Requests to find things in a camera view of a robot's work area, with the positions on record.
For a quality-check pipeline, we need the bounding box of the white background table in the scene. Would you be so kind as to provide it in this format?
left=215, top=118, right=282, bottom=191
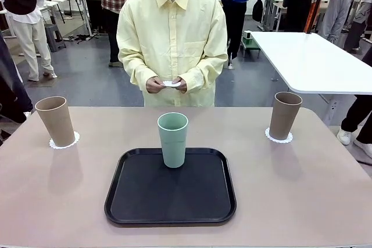
left=249, top=30, right=372, bottom=127

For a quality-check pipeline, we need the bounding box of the orange and black pole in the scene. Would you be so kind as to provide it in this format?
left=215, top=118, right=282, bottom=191
left=303, top=0, right=325, bottom=34

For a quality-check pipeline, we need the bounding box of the person with white shoes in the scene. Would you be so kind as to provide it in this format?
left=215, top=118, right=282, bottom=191
left=337, top=53, right=372, bottom=167

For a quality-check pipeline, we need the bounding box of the person in yellow shirt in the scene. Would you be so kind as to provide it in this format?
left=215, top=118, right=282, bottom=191
left=116, top=0, right=229, bottom=108

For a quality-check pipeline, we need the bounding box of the black bag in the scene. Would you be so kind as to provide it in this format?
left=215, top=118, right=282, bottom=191
left=251, top=0, right=264, bottom=23

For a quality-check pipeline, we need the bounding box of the black plastic tray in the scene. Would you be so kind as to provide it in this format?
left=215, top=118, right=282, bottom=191
left=103, top=147, right=238, bottom=227

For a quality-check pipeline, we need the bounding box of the person's right forearm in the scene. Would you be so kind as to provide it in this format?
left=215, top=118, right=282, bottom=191
left=117, top=50, right=153, bottom=91

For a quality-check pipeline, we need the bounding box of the person's left forearm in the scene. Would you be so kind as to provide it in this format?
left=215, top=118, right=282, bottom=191
left=183, top=50, right=229, bottom=92

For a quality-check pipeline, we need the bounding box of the grey step stool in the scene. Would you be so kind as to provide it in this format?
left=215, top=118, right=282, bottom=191
left=43, top=23, right=67, bottom=53

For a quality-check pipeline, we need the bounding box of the brown cup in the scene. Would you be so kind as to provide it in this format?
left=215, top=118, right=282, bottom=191
left=269, top=91, right=303, bottom=141
left=34, top=96, right=77, bottom=148

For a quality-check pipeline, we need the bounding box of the mint green cup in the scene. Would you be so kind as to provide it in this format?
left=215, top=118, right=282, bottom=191
left=157, top=112, right=189, bottom=169

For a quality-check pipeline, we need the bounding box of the person's left hand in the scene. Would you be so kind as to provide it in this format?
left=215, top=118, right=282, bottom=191
left=171, top=77, right=188, bottom=94

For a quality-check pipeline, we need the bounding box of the person in grey jacket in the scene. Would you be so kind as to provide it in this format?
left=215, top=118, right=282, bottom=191
left=344, top=0, right=372, bottom=54

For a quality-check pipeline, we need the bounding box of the small green rack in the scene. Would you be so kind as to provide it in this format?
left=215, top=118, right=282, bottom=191
left=240, top=30, right=262, bottom=59

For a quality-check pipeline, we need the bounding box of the black tripod on floor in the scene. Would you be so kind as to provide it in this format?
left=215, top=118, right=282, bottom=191
left=65, top=34, right=101, bottom=44

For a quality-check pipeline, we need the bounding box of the person in dark blue coat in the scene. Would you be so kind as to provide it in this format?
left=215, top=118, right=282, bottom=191
left=0, top=30, right=34, bottom=125

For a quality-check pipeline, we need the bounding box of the person's right hand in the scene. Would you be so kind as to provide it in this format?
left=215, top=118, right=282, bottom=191
left=145, top=76, right=165, bottom=94

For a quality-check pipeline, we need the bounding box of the black cart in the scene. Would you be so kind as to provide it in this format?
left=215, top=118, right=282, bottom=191
left=84, top=0, right=102, bottom=38

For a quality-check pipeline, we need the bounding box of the person in maroon top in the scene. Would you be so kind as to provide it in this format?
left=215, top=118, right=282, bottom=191
left=0, top=0, right=58, bottom=82

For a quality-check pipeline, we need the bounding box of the grey framed background desk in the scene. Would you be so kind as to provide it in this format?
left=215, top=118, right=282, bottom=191
left=261, top=0, right=285, bottom=33

